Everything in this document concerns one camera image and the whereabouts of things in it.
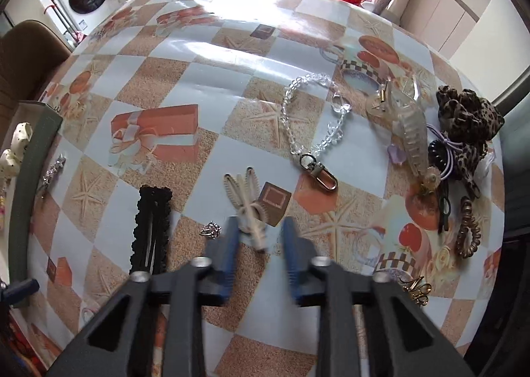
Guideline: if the silver star hair clip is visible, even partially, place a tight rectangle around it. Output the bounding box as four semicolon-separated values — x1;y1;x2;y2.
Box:
37;154;67;199

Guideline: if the small purple petal charm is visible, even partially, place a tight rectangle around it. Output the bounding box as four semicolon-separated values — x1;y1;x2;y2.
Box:
387;144;408;165

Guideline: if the black spiral hair tie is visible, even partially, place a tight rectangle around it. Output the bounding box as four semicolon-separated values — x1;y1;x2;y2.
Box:
426;140;454;166

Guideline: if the white satin scrunchie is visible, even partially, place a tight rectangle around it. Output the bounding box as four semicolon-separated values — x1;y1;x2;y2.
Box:
0;122;34;179

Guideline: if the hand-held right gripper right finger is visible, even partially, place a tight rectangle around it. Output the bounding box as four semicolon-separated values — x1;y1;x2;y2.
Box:
281;216;477;377

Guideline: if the clear claw hair clip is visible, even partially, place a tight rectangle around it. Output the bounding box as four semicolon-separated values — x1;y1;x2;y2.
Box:
365;78;429;179

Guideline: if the brown spiral hair tie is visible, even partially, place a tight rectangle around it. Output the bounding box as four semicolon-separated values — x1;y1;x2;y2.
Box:
455;197;482;259

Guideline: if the brown leather chair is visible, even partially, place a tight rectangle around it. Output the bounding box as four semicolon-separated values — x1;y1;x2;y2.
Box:
0;20;73;113

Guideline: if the red handled tool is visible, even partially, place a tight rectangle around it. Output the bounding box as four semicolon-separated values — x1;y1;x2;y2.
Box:
43;0;81;44

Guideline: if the white cabinet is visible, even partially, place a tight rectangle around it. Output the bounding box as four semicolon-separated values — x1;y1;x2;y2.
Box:
385;0;504;67

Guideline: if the leopard print scrunchie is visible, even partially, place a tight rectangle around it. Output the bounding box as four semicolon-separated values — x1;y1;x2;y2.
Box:
437;85;506;196

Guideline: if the black scalloped hair clip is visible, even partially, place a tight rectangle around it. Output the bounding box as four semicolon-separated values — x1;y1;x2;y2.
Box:
128;185;173;276

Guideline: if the grey cardboard box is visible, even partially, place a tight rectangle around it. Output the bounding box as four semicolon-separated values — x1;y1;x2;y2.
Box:
0;101;64;283

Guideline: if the thin black hair clip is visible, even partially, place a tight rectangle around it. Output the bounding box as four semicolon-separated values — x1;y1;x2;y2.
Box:
437;184;452;233

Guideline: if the purple thin hair tie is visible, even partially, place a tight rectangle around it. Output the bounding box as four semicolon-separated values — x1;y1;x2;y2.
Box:
426;124;470;180

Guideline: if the clear thin hair tie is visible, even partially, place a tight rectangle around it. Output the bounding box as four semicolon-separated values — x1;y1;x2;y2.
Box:
320;45;352;65

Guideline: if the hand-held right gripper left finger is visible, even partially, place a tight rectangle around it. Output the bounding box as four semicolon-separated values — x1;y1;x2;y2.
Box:
43;215;241;377

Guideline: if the clear crystal bead chain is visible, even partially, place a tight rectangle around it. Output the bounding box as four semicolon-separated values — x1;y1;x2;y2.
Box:
283;73;352;193

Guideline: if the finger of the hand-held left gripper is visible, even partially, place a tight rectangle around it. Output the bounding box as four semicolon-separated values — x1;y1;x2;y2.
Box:
0;279;40;307

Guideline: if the amber flower hair tie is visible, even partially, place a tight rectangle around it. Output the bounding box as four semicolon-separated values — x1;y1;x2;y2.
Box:
416;166;444;196

